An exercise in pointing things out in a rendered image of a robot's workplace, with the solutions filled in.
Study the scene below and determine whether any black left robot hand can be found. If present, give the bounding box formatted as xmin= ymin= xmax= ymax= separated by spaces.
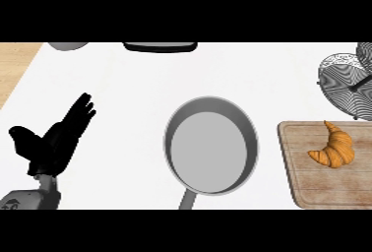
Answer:
xmin=7 ymin=92 xmax=98 ymax=178

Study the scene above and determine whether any grey frying pan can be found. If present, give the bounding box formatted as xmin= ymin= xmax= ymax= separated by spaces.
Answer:
xmin=162 ymin=95 xmax=260 ymax=211

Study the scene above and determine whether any golden brown croissant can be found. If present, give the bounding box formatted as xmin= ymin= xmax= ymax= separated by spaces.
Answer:
xmin=307 ymin=120 xmax=356 ymax=169

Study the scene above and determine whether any grey bowl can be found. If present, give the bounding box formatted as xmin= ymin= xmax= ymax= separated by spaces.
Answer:
xmin=46 ymin=42 xmax=90 ymax=52

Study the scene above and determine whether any black flat appliance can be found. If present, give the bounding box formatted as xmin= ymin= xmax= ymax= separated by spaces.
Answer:
xmin=121 ymin=42 xmax=199 ymax=54

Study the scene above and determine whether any wooden cutting board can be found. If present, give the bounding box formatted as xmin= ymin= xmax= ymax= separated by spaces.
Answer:
xmin=276 ymin=120 xmax=372 ymax=211

